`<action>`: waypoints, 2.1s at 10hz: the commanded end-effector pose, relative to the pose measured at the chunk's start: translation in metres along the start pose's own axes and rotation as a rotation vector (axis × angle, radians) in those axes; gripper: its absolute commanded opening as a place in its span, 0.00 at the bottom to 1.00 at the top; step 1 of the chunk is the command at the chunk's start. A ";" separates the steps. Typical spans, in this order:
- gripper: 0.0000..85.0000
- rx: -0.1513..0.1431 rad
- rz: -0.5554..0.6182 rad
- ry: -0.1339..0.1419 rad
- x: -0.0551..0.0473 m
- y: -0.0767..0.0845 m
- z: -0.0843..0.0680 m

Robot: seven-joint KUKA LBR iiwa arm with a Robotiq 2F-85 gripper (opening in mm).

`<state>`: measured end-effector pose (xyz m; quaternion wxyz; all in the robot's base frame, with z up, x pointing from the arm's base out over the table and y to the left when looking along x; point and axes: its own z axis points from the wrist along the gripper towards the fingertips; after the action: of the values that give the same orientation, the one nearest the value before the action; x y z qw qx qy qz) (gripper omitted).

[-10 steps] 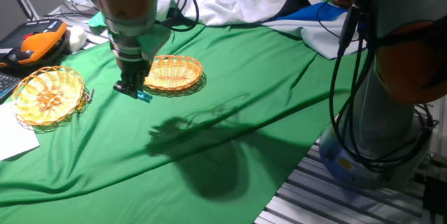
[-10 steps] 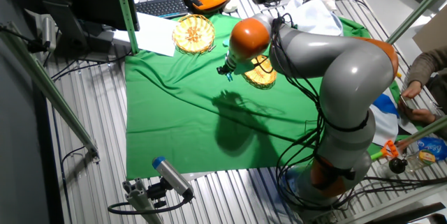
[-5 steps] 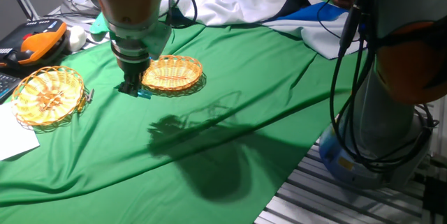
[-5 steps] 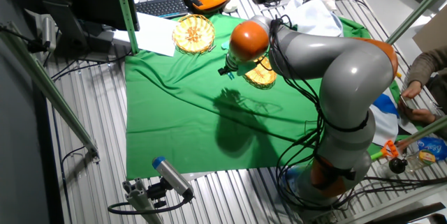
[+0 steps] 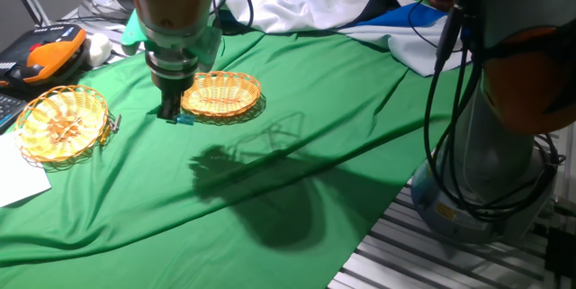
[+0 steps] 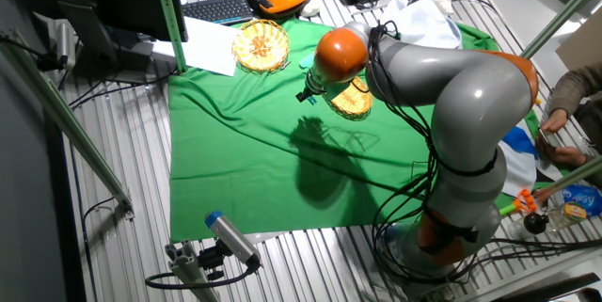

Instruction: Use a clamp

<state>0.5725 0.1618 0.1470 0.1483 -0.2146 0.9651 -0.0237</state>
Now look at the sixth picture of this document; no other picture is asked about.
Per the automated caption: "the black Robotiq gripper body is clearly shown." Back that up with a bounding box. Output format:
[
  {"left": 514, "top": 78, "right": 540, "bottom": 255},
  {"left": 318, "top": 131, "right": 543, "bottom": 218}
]
[{"left": 302, "top": 71, "right": 326, "bottom": 102}]

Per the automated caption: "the dark smartphone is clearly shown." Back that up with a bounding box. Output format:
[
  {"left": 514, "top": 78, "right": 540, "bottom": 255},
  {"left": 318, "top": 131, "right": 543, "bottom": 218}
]
[{"left": 537, "top": 127, "right": 562, "bottom": 151}]

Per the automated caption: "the tan-sleeved right forearm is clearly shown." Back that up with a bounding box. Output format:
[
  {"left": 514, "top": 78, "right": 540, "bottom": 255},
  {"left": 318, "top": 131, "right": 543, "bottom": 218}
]
[{"left": 547, "top": 63, "right": 602, "bottom": 118}]

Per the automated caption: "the tan-sleeved person right hand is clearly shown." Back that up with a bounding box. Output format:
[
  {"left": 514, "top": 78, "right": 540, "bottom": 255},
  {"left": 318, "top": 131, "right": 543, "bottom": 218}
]
[{"left": 540, "top": 107, "right": 570, "bottom": 134}]

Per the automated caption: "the tan-sleeved person left hand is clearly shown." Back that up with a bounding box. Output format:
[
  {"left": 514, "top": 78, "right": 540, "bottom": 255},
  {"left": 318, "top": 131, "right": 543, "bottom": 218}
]
[{"left": 538, "top": 145, "right": 588, "bottom": 167}]

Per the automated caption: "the oval orange wicker basket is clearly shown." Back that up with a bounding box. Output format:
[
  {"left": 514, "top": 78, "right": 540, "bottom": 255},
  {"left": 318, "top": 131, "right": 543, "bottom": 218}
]
[{"left": 328, "top": 75, "right": 374, "bottom": 119}]

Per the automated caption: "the round yellow wicker basket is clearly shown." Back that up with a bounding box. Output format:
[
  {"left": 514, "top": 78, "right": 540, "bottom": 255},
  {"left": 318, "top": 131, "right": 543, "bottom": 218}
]
[{"left": 231, "top": 19, "right": 291, "bottom": 73}]

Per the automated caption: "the white round roll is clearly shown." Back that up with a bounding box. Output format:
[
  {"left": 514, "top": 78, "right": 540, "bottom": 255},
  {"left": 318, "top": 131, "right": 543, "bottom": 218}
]
[{"left": 300, "top": 1, "right": 322, "bottom": 18}]

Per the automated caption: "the green cloth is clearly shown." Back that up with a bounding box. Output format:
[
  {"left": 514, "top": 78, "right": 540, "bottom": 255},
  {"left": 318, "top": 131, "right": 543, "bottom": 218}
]
[{"left": 167, "top": 16, "right": 565, "bottom": 243}]

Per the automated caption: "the white paper sheet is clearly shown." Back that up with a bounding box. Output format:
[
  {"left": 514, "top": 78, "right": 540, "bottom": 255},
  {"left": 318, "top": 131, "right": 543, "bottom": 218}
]
[{"left": 152, "top": 15, "right": 241, "bottom": 77}]

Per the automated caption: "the black keyboard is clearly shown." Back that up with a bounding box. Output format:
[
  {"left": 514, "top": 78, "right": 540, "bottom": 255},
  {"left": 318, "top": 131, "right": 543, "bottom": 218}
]
[{"left": 182, "top": 0, "right": 255, "bottom": 25}]

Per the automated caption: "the white blue black cloth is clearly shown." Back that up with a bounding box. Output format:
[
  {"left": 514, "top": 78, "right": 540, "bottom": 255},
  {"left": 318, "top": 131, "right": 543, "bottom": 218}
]
[{"left": 379, "top": 0, "right": 563, "bottom": 198}]

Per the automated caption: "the grey monitor stand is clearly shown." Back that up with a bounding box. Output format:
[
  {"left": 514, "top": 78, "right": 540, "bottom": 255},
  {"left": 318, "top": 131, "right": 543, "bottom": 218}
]
[{"left": 55, "top": 0, "right": 156, "bottom": 85}]

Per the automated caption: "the orange green hand tool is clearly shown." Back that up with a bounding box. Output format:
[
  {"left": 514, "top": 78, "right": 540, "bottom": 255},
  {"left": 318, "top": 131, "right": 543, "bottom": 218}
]
[{"left": 499, "top": 188, "right": 538, "bottom": 217}]

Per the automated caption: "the black round knob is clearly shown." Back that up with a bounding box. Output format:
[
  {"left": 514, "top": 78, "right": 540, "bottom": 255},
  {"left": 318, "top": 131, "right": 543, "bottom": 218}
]
[{"left": 523, "top": 212, "right": 550, "bottom": 236}]

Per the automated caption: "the brown cardboard sheet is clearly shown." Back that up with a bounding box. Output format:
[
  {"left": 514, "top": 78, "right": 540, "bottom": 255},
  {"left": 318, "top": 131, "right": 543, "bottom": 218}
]
[{"left": 554, "top": 19, "right": 602, "bottom": 72}]

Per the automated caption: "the glass jar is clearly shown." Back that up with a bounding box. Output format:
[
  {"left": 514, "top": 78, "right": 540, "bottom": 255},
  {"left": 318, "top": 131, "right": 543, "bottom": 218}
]
[{"left": 545, "top": 200, "right": 589, "bottom": 233}]

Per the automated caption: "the blue plastic bag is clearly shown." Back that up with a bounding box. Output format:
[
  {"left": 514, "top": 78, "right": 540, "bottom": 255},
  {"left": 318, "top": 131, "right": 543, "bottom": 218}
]
[{"left": 560, "top": 183, "right": 602, "bottom": 218}]

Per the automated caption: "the green aluminium frame post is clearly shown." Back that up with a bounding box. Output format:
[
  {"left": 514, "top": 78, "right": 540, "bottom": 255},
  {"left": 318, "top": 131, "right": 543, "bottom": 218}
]
[{"left": 150, "top": 0, "right": 188, "bottom": 75}]

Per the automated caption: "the silver camera blue cap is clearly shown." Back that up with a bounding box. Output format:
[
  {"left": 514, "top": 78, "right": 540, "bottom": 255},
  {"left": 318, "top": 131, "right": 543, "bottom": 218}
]
[{"left": 204, "top": 210, "right": 262, "bottom": 268}]

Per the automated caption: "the aluminium profile camera mount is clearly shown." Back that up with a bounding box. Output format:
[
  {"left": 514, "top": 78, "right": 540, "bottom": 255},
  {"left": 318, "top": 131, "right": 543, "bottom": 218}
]
[{"left": 164, "top": 239, "right": 227, "bottom": 302}]

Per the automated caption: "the black camera cable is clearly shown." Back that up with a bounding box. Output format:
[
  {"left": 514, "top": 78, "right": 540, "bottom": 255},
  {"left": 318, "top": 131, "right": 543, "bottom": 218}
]
[{"left": 144, "top": 263, "right": 258, "bottom": 291}]

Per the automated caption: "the grey green frame beam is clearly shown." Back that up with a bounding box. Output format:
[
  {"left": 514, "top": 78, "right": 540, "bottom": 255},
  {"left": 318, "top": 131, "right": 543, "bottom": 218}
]
[{"left": 0, "top": 28, "right": 135, "bottom": 221}]

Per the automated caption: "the small silver camera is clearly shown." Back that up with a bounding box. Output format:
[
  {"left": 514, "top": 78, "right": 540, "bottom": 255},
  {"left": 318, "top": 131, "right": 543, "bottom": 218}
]
[{"left": 55, "top": 20, "right": 77, "bottom": 71}]

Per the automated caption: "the green aluminium frame beam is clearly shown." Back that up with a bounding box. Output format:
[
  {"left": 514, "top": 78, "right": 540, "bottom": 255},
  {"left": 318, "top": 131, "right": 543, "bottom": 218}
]
[
  {"left": 519, "top": 0, "right": 602, "bottom": 61},
  {"left": 533, "top": 155, "right": 602, "bottom": 199}
]

